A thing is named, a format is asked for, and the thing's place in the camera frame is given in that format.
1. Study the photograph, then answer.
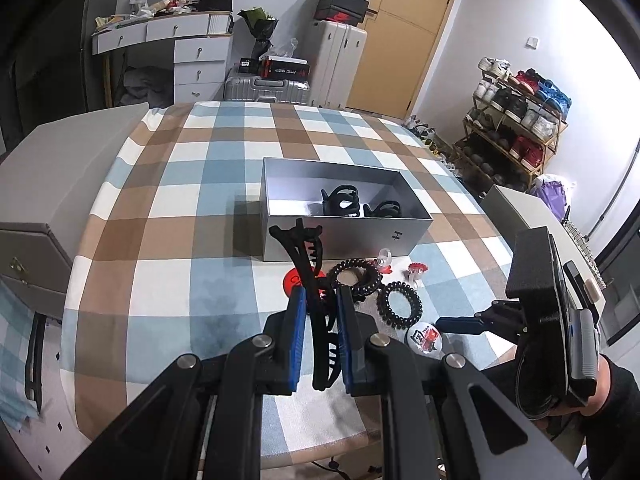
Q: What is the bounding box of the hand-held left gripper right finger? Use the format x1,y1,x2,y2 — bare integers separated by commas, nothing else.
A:
335,286,582,480

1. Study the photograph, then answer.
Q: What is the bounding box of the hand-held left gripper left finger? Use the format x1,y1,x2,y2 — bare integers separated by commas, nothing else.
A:
60,286,312,480

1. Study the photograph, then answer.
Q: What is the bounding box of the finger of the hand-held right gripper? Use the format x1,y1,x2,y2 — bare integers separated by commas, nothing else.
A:
434,300,532,341

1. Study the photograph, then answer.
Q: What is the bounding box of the round white badge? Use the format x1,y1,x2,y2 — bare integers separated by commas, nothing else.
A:
404,321,444,361

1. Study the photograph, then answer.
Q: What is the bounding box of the black spiral hair tie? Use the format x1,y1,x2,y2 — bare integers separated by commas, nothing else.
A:
376,282,424,331
327,258,384,304

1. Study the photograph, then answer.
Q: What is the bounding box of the red round disc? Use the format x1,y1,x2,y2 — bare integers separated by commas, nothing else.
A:
282,267,327,297

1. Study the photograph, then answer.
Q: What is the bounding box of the red small hair clip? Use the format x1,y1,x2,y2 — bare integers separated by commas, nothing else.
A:
404,261,429,286

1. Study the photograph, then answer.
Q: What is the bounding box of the long black hair clip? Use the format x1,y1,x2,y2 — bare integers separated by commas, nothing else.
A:
268,217,347,392

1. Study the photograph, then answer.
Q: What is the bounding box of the clear small hair clip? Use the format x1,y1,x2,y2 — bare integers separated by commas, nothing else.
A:
372,247,396,274

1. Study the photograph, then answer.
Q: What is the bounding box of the silver rectangular box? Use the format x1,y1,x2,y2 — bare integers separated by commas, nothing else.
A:
260,156,433,263

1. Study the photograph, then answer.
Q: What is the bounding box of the person's right forearm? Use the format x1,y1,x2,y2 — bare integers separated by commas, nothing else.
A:
592,354,640,480

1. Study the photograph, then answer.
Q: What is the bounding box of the small grey box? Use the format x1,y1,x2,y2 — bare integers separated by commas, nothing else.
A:
480,184,609,291

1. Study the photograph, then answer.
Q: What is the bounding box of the purple bag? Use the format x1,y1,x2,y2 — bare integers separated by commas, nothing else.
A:
530,175,569,221

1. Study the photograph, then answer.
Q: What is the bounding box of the black claw hair clip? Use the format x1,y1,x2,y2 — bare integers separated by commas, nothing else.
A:
320,185,364,219
362,200,402,219

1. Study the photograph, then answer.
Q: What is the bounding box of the wooden shoe rack with shoes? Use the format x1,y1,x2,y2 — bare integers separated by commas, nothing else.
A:
452,57,571,194

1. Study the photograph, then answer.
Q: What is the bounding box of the row of shoes on floor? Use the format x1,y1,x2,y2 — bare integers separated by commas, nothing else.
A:
402,115,452,162

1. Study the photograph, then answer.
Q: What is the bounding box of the silver suitcase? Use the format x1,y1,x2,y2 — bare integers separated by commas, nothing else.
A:
223,75,313,106

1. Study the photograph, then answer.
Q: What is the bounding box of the long black and red box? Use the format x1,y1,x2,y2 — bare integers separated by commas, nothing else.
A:
259,55,311,81

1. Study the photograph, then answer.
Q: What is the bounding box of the wooden door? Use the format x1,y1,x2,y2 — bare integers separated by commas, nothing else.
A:
345,0,468,119

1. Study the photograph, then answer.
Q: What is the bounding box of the white suitcase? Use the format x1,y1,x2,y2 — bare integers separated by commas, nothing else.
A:
306,19,368,109

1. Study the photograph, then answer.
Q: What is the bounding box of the blue checked cloth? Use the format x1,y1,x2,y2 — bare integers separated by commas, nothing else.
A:
0,280,42,432

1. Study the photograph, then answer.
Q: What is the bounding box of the grey clothes pile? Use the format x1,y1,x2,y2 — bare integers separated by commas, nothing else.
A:
117,67,174,109

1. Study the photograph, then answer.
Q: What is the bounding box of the white desk with drawers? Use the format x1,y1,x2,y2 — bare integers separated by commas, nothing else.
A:
91,10,235,107

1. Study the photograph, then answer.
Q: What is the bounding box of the black wrapped bouquet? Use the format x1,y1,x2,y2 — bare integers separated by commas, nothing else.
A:
237,7,280,61

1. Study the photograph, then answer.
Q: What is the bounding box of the black and red shoe box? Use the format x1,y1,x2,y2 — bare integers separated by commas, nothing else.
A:
315,5,369,26

